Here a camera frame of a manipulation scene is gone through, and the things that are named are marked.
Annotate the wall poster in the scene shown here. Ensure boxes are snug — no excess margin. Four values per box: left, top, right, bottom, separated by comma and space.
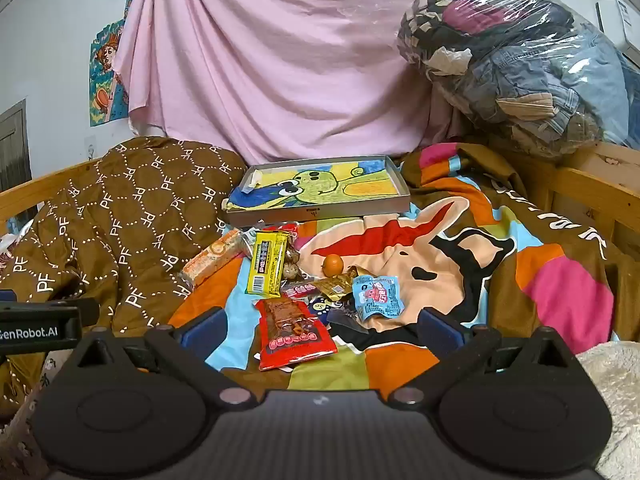
89, 0, 138, 128

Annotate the pink candy packet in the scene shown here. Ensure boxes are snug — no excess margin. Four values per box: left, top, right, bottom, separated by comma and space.
281, 281, 319, 302

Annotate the wooden bed frame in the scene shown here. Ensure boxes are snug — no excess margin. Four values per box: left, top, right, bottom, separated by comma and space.
0, 137, 640, 311

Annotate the colourful crayon drawing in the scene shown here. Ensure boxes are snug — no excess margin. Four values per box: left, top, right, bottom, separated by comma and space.
225, 158, 401, 211

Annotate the white air conditioner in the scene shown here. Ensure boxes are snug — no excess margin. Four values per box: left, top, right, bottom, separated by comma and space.
595, 0, 640, 66

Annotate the light blue snack packet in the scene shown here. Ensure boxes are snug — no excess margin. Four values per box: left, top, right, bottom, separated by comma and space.
351, 274, 403, 321

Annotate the dark blue snack packet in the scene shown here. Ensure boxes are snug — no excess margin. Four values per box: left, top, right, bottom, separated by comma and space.
306, 296, 335, 322

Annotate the pink sheet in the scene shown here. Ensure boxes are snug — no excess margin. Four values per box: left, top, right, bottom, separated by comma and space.
112, 0, 543, 167

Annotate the yellow snack packet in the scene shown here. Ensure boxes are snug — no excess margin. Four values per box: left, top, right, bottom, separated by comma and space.
244, 230, 290, 296

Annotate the clear bag of clothes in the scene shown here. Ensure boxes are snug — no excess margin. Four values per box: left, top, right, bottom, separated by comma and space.
397, 0, 640, 161

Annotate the brown patterned quilt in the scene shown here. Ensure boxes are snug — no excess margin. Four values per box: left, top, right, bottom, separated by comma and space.
0, 136, 248, 416

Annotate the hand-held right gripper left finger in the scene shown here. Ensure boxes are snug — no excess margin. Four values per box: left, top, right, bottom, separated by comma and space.
70, 306, 258, 408

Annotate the quail egg packet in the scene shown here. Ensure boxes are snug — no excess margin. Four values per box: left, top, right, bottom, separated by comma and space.
277, 222, 306, 282

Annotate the clear packet of dark snack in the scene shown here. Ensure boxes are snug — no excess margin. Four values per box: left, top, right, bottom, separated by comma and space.
327, 306, 373, 335

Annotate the white fluffy blanket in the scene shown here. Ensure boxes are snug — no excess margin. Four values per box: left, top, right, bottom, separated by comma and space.
575, 340, 640, 480

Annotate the floral cloth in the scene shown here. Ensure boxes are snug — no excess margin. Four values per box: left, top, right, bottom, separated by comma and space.
0, 347, 76, 480

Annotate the colourful printed blanket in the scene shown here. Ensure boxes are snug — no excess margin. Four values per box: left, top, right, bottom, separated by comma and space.
167, 142, 621, 396

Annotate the cardboard tray with cartoon drawing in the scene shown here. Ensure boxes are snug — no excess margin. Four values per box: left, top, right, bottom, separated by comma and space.
223, 155, 412, 228

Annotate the red snack packet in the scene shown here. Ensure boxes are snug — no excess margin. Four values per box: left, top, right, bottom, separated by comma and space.
254, 297, 337, 372

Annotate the orange cracker packet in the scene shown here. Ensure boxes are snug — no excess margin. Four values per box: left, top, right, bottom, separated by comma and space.
180, 227, 246, 291

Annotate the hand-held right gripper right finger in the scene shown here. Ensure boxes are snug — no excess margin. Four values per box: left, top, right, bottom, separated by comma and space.
387, 307, 576, 408

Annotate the gold snack packet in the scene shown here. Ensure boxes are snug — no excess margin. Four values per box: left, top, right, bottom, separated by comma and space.
315, 267, 371, 303

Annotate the clear green label snack packet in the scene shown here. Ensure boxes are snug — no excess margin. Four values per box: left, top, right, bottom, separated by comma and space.
239, 227, 261, 261

